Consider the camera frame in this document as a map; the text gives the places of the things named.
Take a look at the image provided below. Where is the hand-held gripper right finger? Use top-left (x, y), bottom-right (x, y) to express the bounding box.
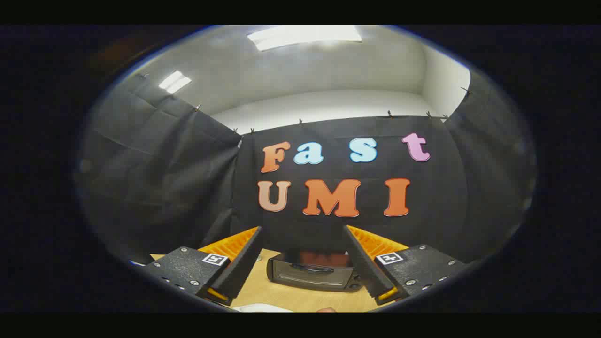
top-left (343, 224), bottom-right (468, 306)

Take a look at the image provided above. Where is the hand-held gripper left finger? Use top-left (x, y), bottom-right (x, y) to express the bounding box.
top-left (141, 226), bottom-right (263, 307)

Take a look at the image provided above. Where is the black toaster oven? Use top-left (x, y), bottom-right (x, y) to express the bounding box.
top-left (266, 249), bottom-right (365, 292)

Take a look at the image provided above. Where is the white plate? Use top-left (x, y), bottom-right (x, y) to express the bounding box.
top-left (232, 304), bottom-right (294, 313)

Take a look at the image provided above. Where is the small ceiling light panel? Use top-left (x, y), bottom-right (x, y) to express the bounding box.
top-left (159, 70), bottom-right (192, 94)

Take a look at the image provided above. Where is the large ceiling light panel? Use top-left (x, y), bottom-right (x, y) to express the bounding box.
top-left (247, 25), bottom-right (362, 51)

